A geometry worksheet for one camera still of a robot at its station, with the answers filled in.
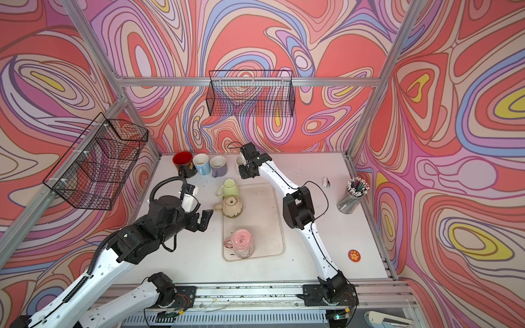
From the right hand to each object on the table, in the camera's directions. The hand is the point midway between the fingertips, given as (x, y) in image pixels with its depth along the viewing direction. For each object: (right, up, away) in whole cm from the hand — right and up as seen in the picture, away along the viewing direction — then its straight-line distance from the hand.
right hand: (247, 175), depth 102 cm
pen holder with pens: (+48, -5, -17) cm, 51 cm away
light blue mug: (-25, +7, +4) cm, 26 cm away
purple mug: (-15, +5, +4) cm, 17 cm away
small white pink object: (+41, -4, +3) cm, 41 cm away
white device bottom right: (+46, -48, -35) cm, 75 cm away
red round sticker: (+46, -33, -20) cm, 59 cm away
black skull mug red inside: (-32, +7, +1) cm, 33 cm away
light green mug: (-8, -6, -9) cm, 13 cm away
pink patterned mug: (0, -25, -27) cm, 37 cm away
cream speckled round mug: (-6, -13, -13) cm, 20 cm away
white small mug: (-3, +8, -3) cm, 9 cm away
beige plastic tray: (+7, -19, -6) cm, 21 cm away
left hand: (-13, -11, -31) cm, 35 cm away
